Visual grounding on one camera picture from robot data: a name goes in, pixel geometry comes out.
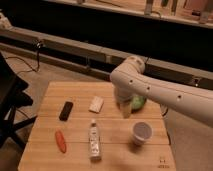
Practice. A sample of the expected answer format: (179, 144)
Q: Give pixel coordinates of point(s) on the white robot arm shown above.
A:
(128, 79)

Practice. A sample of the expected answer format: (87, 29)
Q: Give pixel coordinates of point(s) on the white sponge block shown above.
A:
(96, 104)

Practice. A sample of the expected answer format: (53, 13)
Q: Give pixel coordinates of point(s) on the green ceramic bowl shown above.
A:
(138, 102)

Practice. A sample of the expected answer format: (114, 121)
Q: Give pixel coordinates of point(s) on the black rectangular block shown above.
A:
(65, 112)

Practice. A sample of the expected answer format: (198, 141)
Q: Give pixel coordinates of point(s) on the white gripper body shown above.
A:
(122, 95)

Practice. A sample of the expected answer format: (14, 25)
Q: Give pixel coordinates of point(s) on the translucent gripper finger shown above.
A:
(126, 109)

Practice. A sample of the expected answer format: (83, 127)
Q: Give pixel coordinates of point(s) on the black office chair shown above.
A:
(12, 97)

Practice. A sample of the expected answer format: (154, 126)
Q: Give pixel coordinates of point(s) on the long metal rail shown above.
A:
(94, 60)

